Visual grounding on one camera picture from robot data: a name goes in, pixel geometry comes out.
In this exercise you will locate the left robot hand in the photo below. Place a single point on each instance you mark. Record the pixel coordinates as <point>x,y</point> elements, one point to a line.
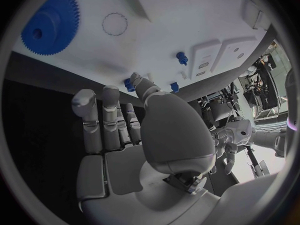
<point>225,144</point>

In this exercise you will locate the blue peg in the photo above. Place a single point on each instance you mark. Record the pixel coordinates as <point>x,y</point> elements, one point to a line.
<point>181,57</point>
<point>128,85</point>
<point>174,87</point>

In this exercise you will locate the white task board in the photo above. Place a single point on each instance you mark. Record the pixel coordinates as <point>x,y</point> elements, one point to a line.
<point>164,31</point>

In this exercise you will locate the dark equipment rack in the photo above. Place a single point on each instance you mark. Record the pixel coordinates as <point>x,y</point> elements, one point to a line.
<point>262,86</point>

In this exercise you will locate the blue gear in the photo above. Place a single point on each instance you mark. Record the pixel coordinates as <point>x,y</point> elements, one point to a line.
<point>50,25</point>

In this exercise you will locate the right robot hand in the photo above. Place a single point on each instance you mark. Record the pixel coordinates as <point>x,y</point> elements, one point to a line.
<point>178,135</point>

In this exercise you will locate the black screen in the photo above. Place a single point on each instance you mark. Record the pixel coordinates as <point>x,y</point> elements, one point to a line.
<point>219,109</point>

